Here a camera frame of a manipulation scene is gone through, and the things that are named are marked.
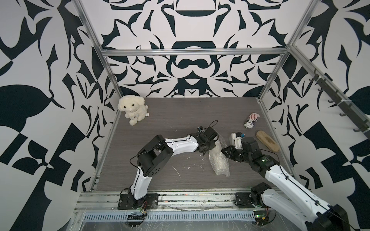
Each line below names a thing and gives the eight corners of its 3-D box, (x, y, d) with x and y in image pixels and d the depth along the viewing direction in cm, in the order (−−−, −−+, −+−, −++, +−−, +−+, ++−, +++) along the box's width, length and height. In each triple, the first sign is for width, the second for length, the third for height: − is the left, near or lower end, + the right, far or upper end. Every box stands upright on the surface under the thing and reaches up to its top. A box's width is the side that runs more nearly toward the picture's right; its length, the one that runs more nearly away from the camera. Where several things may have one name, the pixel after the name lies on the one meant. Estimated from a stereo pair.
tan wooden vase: (274, 153, 92) (276, 151, 90) (254, 134, 101) (255, 132, 98) (279, 149, 94) (281, 147, 91) (259, 131, 102) (260, 129, 100)
